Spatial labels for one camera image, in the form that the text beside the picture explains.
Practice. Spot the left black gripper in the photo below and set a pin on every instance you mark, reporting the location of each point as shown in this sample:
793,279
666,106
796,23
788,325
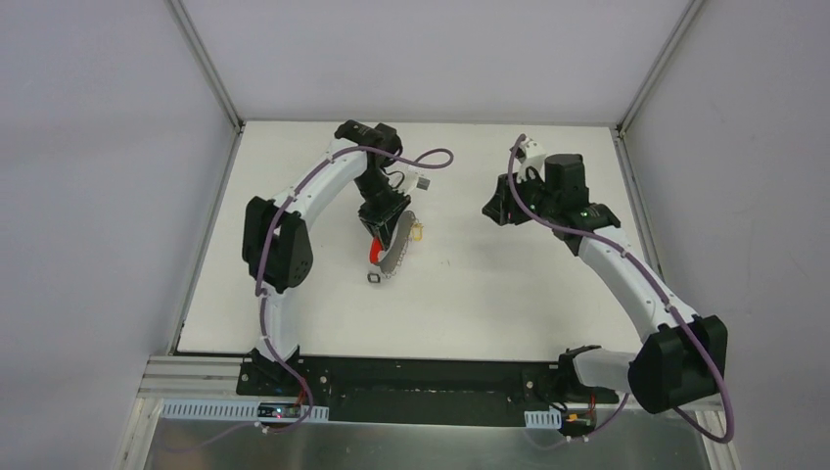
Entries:
380,212

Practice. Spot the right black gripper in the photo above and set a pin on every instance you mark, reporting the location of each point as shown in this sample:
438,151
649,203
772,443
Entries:
504,202

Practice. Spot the yellow key tag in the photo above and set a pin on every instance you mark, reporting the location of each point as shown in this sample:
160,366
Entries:
417,232

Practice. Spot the red handled keyring holder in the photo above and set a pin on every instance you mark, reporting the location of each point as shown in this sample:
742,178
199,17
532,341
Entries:
385,263

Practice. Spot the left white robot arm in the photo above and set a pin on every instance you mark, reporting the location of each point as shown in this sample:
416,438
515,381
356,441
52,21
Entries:
276,243

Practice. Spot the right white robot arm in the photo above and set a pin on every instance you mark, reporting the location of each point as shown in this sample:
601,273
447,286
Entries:
682,354

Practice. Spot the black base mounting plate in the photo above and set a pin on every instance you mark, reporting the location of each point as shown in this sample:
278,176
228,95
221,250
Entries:
421,391

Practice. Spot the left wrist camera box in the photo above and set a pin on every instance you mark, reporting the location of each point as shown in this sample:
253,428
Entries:
412,181

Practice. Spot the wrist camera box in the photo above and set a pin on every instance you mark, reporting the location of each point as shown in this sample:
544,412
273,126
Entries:
530,154
412,181

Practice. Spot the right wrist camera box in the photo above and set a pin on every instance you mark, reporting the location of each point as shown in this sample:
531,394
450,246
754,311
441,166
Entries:
530,154

